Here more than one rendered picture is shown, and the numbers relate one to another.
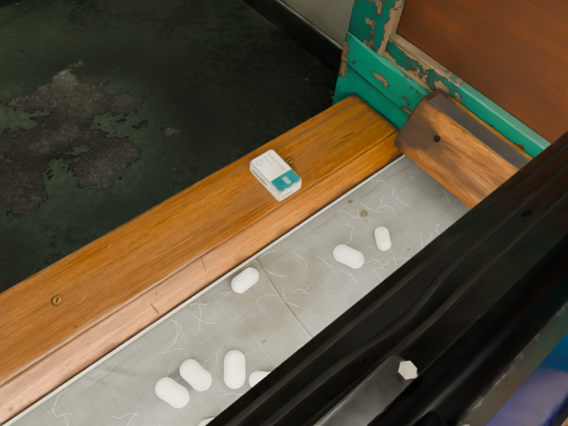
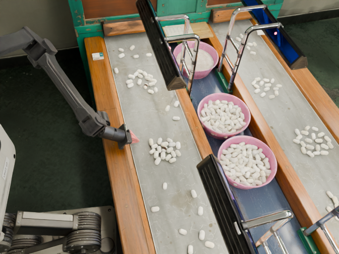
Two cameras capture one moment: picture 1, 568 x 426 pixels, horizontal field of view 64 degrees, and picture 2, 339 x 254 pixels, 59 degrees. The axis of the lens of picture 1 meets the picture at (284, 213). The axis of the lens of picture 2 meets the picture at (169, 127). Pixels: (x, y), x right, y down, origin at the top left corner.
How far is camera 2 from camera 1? 1.35 m
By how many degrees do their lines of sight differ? 36
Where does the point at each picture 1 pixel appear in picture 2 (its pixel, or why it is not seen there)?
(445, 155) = (114, 29)
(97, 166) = not seen: outside the picture
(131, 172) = not seen: hidden behind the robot
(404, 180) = (110, 42)
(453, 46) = (98, 12)
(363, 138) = (97, 41)
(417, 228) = (122, 45)
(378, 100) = (90, 34)
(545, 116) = (120, 11)
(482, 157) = (120, 24)
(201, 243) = (105, 72)
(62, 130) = not seen: outside the picture
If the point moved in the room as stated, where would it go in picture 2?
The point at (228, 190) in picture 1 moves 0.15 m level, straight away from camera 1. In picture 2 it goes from (95, 64) to (70, 58)
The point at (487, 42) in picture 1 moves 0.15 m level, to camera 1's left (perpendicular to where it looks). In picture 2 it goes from (104, 8) to (87, 21)
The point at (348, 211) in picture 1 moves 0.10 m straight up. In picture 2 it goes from (111, 52) to (109, 38)
